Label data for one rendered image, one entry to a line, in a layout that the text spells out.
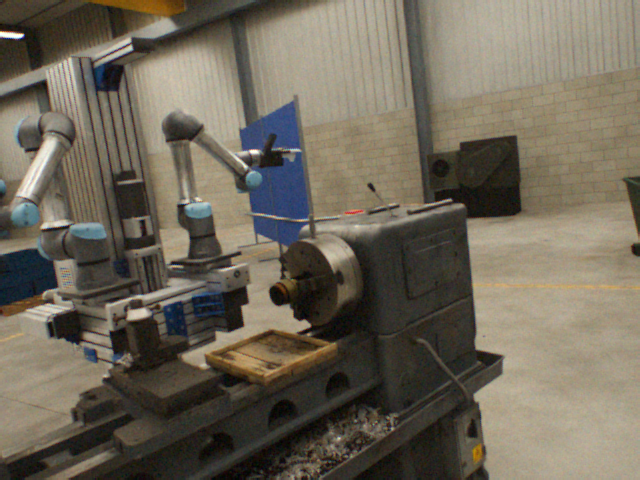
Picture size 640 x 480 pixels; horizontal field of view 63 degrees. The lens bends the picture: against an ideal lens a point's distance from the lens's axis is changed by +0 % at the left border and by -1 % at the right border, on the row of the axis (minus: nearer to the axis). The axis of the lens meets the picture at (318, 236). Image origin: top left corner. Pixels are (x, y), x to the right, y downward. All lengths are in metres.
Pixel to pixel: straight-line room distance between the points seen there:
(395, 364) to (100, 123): 1.48
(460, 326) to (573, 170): 9.44
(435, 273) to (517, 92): 9.77
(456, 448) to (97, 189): 1.75
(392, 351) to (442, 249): 0.46
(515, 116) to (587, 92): 1.36
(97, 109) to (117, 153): 0.19
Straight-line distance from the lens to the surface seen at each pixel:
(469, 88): 12.02
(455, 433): 2.27
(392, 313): 1.91
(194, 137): 2.34
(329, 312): 1.86
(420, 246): 2.03
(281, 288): 1.80
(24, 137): 2.19
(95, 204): 2.31
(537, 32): 11.81
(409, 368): 2.05
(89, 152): 2.29
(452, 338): 2.24
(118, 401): 1.72
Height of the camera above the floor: 1.51
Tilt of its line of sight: 8 degrees down
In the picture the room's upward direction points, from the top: 8 degrees counter-clockwise
